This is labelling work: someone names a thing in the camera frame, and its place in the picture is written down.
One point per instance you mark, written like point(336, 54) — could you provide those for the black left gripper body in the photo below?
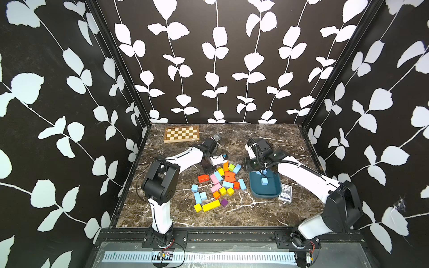
point(209, 167)

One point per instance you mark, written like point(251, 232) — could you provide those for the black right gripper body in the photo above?
point(253, 164)

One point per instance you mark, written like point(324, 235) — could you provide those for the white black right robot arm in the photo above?
point(342, 203)

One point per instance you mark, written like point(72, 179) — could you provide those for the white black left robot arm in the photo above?
point(160, 183)

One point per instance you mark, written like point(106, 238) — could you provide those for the light blue angled block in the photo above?
point(218, 176)

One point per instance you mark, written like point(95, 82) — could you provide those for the red block left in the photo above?
point(203, 178)

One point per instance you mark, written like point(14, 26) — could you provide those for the red block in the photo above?
point(229, 179)
point(203, 178)
point(230, 174)

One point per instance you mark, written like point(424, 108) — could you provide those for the yellow block upper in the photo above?
point(221, 171)

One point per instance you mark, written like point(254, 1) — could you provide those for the pink block upper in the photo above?
point(214, 179)

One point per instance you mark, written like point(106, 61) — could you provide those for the pink block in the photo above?
point(216, 187)
point(214, 179)

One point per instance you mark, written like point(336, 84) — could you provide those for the tall orange block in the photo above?
point(226, 166)

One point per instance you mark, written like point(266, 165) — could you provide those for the pink block lower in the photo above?
point(216, 187)

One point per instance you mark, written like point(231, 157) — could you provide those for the light blue cube beside long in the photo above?
point(203, 196)

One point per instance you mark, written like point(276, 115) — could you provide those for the orange cube lower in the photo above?
point(216, 195)

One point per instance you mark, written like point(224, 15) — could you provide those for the dark teal plastic tray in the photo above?
point(269, 191)

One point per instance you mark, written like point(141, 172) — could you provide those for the purple glitter microphone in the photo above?
point(216, 137)

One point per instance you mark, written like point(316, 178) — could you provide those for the yellow cube lower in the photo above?
point(230, 191)

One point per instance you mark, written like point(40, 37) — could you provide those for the small red cube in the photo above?
point(236, 185)

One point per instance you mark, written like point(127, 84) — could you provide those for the long yellow block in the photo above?
point(211, 205)

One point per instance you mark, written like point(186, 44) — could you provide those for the playing card box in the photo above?
point(286, 193)

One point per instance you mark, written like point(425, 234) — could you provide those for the small yellow cube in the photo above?
point(198, 207)

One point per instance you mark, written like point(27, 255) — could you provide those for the wooden chessboard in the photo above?
point(181, 134)

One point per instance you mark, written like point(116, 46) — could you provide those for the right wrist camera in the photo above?
point(259, 148)

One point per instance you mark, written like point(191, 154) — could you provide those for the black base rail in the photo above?
point(184, 236)

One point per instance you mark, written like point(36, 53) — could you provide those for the white slotted cable duct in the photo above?
point(195, 257)

